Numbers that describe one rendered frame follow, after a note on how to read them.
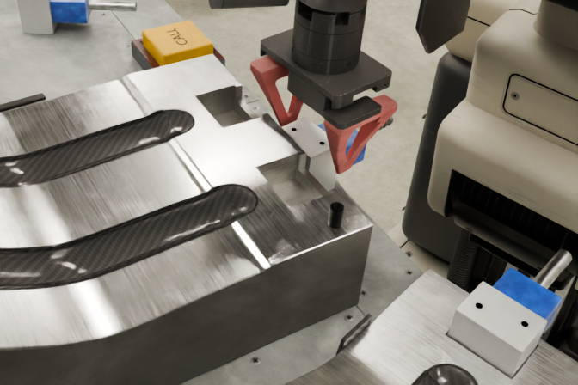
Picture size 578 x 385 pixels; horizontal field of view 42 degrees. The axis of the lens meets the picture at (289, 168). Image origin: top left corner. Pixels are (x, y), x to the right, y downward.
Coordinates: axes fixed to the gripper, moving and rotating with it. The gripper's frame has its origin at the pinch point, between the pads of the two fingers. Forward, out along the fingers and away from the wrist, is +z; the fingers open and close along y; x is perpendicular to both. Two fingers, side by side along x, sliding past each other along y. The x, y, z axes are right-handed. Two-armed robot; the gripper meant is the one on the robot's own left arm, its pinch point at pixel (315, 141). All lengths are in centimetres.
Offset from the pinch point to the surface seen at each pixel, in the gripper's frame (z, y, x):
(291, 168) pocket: -3.0, 4.4, -6.7
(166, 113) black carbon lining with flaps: -4.3, -6.1, -11.9
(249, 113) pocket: -3.0, -3.6, -5.0
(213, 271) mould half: -4.2, 10.8, -18.8
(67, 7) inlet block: 1.2, -36.6, -6.4
